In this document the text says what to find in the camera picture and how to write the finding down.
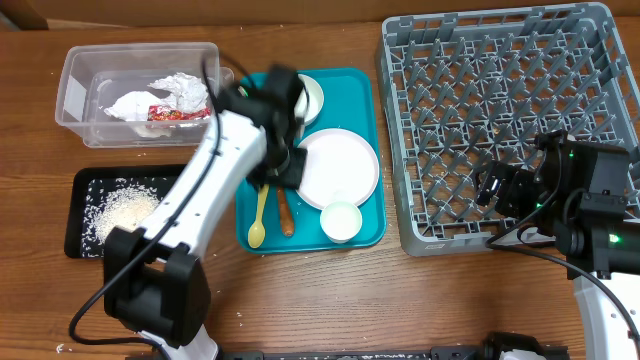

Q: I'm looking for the teal serving tray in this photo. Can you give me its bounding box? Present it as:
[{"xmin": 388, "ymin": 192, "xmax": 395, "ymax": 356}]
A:
[{"xmin": 235, "ymin": 68, "xmax": 387, "ymax": 255}]

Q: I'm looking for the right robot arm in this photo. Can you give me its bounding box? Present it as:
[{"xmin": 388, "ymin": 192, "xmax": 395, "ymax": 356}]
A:
[{"xmin": 472, "ymin": 130, "xmax": 639, "ymax": 359}]

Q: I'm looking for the pale green bowl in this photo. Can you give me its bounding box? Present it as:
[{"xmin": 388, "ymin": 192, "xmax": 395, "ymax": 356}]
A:
[{"xmin": 294, "ymin": 74, "xmax": 324, "ymax": 126}]

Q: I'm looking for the clear plastic bin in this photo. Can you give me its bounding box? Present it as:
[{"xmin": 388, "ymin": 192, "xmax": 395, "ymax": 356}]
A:
[{"xmin": 55, "ymin": 42, "xmax": 234, "ymax": 148}]

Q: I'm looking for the yellow plastic spoon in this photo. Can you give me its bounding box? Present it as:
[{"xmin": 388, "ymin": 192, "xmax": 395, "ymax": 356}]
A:
[{"xmin": 247, "ymin": 184, "xmax": 270, "ymax": 249}]

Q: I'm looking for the white round plate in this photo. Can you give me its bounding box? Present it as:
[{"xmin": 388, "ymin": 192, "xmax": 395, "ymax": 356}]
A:
[{"xmin": 296, "ymin": 128, "xmax": 380, "ymax": 210}]

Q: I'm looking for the grey dishwasher rack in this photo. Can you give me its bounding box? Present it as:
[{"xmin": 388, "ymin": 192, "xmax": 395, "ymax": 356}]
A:
[{"xmin": 376, "ymin": 2, "xmax": 639, "ymax": 256}]

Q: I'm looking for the white napkin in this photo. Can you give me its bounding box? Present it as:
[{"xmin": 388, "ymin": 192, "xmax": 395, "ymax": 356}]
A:
[{"xmin": 104, "ymin": 72, "xmax": 211, "ymax": 138}]

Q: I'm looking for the white rice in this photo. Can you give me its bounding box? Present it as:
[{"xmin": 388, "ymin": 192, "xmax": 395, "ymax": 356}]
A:
[{"xmin": 80, "ymin": 177, "xmax": 163, "ymax": 258}]

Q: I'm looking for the black waste tray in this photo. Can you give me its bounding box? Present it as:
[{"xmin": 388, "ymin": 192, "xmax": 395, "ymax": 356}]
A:
[{"xmin": 64, "ymin": 164, "xmax": 184, "ymax": 258}]

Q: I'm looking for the white paper cup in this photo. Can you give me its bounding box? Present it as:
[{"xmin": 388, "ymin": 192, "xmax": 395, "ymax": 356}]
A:
[{"xmin": 320, "ymin": 201, "xmax": 363, "ymax": 244}]

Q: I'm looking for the red snack wrapper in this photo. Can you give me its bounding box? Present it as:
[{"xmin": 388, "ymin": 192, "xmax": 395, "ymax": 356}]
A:
[{"xmin": 147, "ymin": 105, "xmax": 211, "ymax": 121}]

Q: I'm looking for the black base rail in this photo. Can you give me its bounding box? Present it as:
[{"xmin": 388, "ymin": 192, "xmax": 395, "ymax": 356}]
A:
[{"xmin": 124, "ymin": 330, "xmax": 571, "ymax": 360}]

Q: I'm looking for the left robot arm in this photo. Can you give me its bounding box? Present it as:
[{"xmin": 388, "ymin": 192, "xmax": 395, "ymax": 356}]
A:
[{"xmin": 99, "ymin": 65, "xmax": 306, "ymax": 359}]

